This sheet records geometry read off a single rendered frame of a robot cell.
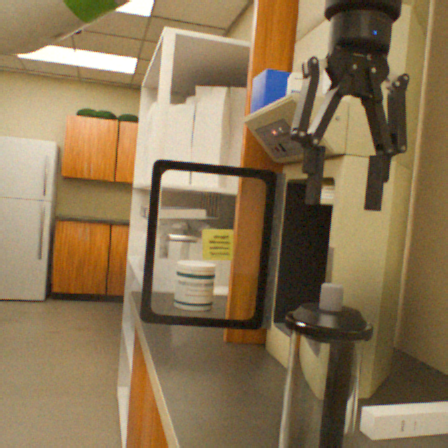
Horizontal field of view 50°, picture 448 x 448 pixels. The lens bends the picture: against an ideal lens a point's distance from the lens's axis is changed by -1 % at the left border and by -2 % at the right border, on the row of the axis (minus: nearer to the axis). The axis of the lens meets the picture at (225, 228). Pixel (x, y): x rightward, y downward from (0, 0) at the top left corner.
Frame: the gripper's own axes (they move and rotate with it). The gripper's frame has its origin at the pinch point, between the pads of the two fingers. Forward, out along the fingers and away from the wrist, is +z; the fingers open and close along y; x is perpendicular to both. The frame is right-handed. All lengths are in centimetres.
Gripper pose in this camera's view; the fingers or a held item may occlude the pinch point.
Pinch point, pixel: (345, 185)
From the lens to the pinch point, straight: 62.3
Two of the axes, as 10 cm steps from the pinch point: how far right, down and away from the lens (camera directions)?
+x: 2.4, 0.8, -9.7
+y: -9.7, -0.8, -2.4
